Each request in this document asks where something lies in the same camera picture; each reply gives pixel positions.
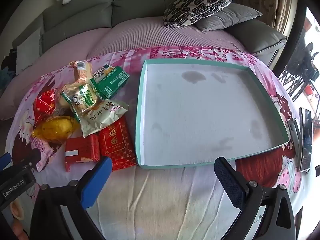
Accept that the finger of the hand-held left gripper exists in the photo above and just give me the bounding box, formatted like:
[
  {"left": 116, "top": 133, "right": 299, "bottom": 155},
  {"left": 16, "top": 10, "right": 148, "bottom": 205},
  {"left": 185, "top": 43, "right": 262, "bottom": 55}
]
[{"left": 0, "top": 152, "right": 12, "bottom": 167}]

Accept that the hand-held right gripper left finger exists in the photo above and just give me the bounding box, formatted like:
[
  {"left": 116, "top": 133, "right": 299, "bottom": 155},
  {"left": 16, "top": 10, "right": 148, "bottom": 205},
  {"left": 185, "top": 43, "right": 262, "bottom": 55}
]
[{"left": 29, "top": 156, "right": 113, "bottom": 240}]

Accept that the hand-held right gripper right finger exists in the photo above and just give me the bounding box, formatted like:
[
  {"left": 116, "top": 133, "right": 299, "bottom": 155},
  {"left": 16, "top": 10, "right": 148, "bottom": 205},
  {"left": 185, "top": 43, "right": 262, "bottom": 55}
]
[{"left": 214, "top": 157, "right": 297, "bottom": 240}]

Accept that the small red snack packet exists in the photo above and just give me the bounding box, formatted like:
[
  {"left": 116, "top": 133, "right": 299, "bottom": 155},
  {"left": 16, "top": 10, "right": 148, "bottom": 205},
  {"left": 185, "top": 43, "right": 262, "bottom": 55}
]
[{"left": 64, "top": 134, "right": 100, "bottom": 172}]

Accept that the pink snack packet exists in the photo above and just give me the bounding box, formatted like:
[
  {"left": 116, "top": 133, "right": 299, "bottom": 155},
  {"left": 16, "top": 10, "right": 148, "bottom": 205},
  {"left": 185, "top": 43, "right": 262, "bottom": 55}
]
[{"left": 31, "top": 137, "right": 59, "bottom": 172}]

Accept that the red patterned packet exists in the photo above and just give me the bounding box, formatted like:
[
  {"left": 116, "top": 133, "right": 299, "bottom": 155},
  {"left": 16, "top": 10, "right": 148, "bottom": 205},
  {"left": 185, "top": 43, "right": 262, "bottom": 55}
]
[{"left": 99, "top": 117, "right": 137, "bottom": 172}]

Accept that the yellow snack packet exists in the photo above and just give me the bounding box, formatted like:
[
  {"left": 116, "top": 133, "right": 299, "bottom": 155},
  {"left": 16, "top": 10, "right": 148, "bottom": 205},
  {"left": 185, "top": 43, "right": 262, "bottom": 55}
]
[{"left": 31, "top": 116, "right": 80, "bottom": 143}]

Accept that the silver snack packet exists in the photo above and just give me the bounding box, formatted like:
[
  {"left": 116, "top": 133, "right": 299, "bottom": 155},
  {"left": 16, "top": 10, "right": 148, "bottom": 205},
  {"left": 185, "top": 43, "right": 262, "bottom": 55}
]
[{"left": 79, "top": 99, "right": 128, "bottom": 138}]

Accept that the red foil snack packet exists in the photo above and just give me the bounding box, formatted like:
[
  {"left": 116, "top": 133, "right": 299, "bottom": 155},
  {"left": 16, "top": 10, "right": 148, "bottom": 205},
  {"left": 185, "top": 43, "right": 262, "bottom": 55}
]
[{"left": 33, "top": 89, "right": 62, "bottom": 122}]

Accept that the teal cardboard box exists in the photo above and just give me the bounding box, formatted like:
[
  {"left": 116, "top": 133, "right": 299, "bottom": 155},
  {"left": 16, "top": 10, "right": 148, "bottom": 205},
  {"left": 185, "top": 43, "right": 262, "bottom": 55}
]
[{"left": 135, "top": 59, "right": 290, "bottom": 169}]

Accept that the green white cartoon packet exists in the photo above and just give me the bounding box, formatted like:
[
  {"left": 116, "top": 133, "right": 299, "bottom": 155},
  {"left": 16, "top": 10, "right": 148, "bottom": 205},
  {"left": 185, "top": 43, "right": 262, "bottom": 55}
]
[{"left": 60, "top": 83, "right": 102, "bottom": 117}]

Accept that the dark green snack packet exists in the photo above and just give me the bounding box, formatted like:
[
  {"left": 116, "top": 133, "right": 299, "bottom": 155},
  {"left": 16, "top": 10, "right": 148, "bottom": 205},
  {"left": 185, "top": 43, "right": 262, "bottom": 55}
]
[{"left": 90, "top": 66, "right": 130, "bottom": 100}]

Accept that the beige snack packet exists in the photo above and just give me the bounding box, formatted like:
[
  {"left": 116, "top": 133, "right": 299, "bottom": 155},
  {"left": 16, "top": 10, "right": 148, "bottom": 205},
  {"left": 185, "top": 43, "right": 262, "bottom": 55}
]
[{"left": 69, "top": 60, "right": 93, "bottom": 88}]

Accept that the green cracker picture packet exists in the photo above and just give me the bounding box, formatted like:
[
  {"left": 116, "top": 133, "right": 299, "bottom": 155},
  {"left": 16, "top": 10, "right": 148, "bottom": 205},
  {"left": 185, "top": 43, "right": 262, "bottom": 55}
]
[{"left": 92, "top": 65, "right": 113, "bottom": 83}]

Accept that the person's left hand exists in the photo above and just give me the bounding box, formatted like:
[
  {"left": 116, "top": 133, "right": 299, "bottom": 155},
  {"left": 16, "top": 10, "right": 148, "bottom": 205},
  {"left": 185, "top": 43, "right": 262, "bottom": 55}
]
[{"left": 10, "top": 200, "right": 29, "bottom": 238}]

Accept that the pink printed blanket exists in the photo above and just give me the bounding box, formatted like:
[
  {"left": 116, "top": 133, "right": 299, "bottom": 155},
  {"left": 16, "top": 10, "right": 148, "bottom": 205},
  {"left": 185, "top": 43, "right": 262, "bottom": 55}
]
[{"left": 5, "top": 45, "right": 320, "bottom": 240}]

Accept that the silver phone stand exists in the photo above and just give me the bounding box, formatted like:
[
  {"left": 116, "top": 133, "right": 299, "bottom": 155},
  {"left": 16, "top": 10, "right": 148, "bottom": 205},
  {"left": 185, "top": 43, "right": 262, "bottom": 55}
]
[{"left": 287, "top": 119, "right": 302, "bottom": 159}]

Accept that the black phone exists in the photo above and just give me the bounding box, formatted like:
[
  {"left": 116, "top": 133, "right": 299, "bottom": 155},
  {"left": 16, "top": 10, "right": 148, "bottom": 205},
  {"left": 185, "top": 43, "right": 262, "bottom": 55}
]
[{"left": 299, "top": 107, "right": 313, "bottom": 173}]

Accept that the dark cloth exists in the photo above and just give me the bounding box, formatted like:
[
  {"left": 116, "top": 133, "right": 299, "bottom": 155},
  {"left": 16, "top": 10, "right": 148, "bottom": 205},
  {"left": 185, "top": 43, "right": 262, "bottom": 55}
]
[{"left": 0, "top": 49, "right": 17, "bottom": 70}]

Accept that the black chair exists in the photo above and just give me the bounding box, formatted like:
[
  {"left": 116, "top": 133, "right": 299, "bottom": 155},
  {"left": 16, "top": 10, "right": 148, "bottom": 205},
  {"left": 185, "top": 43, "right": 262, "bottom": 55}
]
[{"left": 277, "top": 42, "right": 320, "bottom": 103}]

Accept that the pink ribbed sofa cover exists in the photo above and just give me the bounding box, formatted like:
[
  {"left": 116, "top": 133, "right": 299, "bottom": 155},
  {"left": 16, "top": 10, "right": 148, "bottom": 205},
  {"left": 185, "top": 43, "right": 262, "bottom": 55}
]
[{"left": 0, "top": 16, "right": 248, "bottom": 120}]

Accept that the grey pillow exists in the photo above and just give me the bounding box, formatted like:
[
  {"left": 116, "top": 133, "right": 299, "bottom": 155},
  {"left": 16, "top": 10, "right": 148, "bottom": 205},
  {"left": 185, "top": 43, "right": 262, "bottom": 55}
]
[{"left": 194, "top": 4, "right": 263, "bottom": 32}]

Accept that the black white patterned pillow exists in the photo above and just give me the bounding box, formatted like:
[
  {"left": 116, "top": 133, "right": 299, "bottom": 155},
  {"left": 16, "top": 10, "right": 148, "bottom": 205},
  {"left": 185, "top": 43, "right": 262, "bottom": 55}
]
[{"left": 163, "top": 0, "right": 239, "bottom": 28}]

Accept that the grey green sofa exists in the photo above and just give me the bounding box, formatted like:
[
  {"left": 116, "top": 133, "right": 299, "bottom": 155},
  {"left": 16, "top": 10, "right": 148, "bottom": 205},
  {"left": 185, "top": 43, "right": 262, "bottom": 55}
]
[{"left": 11, "top": 0, "right": 288, "bottom": 67}]

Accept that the beige patterned curtain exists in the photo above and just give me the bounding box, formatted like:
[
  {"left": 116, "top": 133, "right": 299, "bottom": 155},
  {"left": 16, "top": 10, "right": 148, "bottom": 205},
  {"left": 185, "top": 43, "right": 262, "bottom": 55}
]
[{"left": 225, "top": 0, "right": 300, "bottom": 33}]

